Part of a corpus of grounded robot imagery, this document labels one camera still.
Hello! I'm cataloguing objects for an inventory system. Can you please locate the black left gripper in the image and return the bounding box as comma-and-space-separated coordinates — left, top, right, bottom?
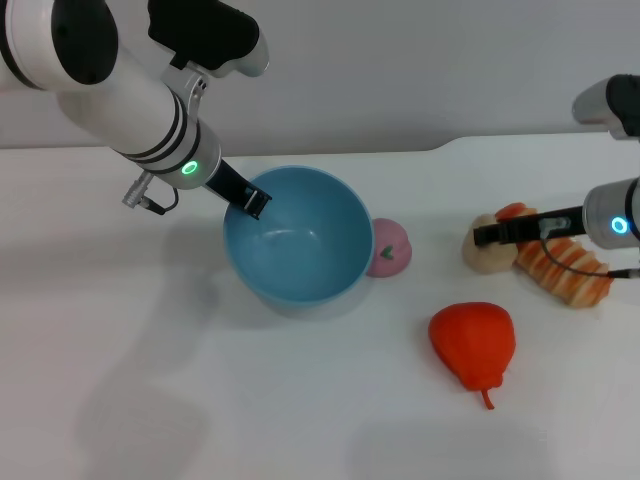
204, 159, 274, 221

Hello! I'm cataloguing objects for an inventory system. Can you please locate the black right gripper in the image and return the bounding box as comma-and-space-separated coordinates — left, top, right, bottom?
473, 206, 587, 248

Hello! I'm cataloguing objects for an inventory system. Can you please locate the beige egg yolk pastry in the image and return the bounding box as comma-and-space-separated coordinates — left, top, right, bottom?
460, 212, 519, 274

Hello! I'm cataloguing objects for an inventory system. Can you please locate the blue bowl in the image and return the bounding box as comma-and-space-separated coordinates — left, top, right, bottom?
222, 165, 376, 319

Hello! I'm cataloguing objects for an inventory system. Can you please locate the orange striped bread roll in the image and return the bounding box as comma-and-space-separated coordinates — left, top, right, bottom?
494, 202, 614, 309

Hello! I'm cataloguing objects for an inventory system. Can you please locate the pink peach bun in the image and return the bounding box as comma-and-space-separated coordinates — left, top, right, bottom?
364, 217, 414, 278

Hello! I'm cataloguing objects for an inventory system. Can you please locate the red pear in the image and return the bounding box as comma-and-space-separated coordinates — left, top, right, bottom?
427, 301, 516, 411

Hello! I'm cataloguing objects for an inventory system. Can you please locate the left arm cable with connector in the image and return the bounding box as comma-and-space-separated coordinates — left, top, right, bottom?
121, 172, 180, 216

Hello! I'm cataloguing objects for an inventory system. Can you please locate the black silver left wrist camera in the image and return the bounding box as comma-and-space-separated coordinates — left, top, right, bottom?
147, 0, 271, 79

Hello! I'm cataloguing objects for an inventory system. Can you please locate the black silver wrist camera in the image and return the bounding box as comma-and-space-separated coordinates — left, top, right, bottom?
571, 74, 640, 144
147, 0, 271, 79

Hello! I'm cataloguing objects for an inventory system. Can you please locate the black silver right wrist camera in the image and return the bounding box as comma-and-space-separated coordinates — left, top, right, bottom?
571, 74, 640, 144

